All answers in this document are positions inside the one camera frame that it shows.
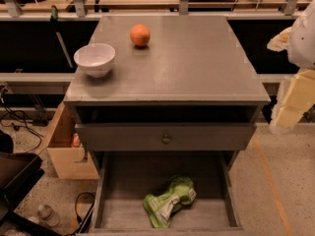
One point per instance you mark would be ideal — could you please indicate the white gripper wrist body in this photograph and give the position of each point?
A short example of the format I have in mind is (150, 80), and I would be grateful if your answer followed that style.
(303, 41)

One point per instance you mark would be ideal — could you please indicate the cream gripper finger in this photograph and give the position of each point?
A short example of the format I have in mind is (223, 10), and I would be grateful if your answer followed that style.
(296, 96)
(280, 42)

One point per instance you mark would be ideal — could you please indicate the green rice chip bag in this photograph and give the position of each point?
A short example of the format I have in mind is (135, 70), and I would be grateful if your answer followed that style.
(180, 193)

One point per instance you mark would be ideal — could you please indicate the grey wooden drawer cabinet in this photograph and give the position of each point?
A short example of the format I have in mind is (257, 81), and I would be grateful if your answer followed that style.
(192, 71)

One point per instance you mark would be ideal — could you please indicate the closed grey top drawer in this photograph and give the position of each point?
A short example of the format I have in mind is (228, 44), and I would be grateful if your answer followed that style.
(184, 136)

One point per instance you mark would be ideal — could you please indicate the round brass drawer knob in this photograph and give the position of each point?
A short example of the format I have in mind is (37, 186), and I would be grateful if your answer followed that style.
(166, 139)

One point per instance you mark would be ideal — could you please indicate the open grey middle drawer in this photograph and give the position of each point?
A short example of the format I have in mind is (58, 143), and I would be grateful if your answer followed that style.
(126, 177)

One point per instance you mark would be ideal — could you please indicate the orange fruit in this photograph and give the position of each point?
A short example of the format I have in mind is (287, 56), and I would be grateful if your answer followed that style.
(140, 35)

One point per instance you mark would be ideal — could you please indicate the white ceramic bowl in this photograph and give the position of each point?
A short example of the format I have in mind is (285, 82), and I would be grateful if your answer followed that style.
(96, 59)

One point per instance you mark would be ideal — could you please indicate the red soda can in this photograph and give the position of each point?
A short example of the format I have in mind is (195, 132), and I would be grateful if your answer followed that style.
(75, 141)

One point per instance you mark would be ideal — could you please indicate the cardboard box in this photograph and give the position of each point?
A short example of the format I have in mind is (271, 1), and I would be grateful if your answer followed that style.
(69, 162)

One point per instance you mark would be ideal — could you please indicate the clear plastic bottle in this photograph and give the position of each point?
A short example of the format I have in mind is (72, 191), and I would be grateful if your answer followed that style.
(48, 216)

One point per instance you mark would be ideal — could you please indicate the black chair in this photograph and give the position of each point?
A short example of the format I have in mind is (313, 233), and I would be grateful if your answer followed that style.
(19, 172)

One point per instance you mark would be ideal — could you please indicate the green handled tool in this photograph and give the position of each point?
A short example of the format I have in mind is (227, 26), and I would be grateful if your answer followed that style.
(54, 21)

